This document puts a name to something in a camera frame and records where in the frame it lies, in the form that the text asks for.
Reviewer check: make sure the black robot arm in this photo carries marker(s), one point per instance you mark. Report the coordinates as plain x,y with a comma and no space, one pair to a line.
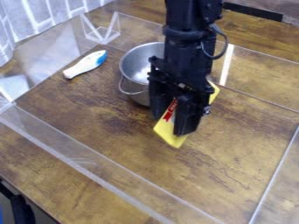
194,14

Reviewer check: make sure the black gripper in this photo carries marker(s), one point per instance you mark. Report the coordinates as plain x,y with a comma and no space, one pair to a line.
179,76

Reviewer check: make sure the black table leg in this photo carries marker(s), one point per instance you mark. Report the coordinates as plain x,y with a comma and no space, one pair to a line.
23,212

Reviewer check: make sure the black bar at table edge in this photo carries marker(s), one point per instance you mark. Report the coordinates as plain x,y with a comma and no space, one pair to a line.
253,11

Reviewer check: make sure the clear acrylic barrier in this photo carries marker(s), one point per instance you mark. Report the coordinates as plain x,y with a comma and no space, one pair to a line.
79,149

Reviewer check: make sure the yellow butter block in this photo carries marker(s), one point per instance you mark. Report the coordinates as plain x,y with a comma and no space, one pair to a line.
164,126

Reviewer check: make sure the white curtain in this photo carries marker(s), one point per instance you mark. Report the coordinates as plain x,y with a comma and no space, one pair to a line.
28,17

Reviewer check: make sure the stainless steel pot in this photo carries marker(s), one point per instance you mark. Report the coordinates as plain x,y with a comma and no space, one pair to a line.
134,67

